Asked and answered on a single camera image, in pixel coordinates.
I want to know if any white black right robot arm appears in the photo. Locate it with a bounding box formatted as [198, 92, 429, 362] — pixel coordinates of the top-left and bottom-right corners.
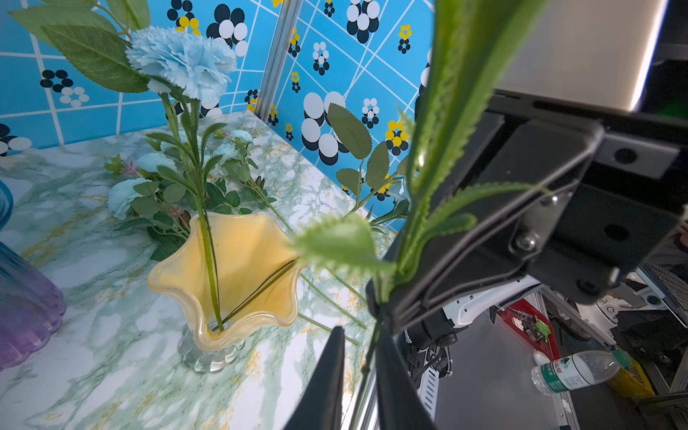
[371, 1, 687, 349]

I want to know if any light blue carnation stem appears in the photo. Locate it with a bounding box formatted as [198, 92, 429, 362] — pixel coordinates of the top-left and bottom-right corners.
[292, 0, 549, 430]

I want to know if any pink and blue flower bunch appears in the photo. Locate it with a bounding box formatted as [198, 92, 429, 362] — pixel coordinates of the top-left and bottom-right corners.
[7, 0, 412, 331]

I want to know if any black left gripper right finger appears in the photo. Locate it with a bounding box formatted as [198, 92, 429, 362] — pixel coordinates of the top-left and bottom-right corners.
[376, 327, 435, 430]

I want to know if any white blue flower bunch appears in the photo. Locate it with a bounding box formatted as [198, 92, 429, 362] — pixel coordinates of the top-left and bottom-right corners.
[210, 129, 295, 238]

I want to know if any yellow fluted glass vase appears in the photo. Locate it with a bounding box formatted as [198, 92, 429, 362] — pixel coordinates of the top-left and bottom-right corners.
[148, 213, 304, 373]

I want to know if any white blue flower stem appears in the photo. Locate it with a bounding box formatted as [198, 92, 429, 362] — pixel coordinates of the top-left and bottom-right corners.
[105, 152, 191, 262]

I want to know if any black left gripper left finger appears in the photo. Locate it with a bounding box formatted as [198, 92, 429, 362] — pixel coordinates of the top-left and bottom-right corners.
[285, 326, 345, 430]

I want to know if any clear plastic water bottle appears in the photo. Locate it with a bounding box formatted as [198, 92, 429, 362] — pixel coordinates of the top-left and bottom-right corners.
[530, 349, 632, 395]

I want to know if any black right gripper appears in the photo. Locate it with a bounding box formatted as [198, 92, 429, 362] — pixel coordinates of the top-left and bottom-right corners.
[367, 96, 687, 333]

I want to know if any purple blue glass vase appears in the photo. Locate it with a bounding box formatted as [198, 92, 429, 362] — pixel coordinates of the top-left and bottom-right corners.
[0, 179, 68, 372]

